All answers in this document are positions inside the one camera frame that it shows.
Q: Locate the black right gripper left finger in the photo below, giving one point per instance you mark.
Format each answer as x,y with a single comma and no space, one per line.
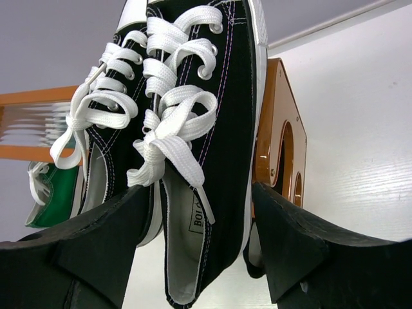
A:
84,262

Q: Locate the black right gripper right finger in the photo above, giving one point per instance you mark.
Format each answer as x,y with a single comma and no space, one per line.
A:
312,263

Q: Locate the green sneaker white laces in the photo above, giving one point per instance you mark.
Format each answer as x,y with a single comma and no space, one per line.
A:
57,194

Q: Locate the black sneaker white laces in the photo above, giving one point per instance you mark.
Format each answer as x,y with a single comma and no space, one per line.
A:
107,112

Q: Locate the orange wooden shoe shelf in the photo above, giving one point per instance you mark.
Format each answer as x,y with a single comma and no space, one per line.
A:
280,147

